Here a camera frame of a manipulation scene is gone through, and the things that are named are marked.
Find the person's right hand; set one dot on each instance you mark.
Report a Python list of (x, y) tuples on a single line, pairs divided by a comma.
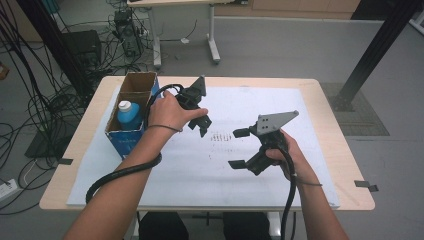
[(301, 166)]

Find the black box on floor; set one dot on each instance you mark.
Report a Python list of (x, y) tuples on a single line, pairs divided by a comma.
[(81, 46)]

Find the blue plastic bottle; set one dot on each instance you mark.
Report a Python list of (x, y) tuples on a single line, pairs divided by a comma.
[(128, 118)]

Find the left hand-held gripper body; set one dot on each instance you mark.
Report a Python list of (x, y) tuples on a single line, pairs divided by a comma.
[(193, 96)]

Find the black tape strip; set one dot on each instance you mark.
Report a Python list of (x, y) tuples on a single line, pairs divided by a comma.
[(65, 161), (365, 185)]

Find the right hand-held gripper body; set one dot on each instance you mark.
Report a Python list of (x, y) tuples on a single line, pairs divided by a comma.
[(271, 121)]

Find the black floor base plate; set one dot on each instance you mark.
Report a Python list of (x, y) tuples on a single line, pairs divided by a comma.
[(40, 146)]

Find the white-legged background desk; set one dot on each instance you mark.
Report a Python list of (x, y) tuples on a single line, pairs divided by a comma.
[(156, 33)]

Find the black metal frame post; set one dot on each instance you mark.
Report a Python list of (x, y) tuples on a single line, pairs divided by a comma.
[(376, 46), (50, 40)]

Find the white power strip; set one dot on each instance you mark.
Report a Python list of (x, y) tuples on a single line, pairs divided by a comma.
[(7, 190)]

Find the person's dark trousers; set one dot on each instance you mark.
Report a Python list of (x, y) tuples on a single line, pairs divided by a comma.
[(163, 226)]

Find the black computer tower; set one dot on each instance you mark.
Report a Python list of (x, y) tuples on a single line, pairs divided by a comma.
[(128, 33)]

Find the blue cardboard box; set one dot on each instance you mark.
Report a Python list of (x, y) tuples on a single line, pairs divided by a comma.
[(128, 143)]

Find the person's left hand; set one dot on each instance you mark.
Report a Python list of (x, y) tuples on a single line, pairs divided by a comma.
[(166, 113)]

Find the white table mat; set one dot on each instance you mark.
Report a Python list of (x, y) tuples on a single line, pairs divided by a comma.
[(216, 186)]

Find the grey floor mat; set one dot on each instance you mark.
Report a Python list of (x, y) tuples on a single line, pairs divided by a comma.
[(363, 116)]

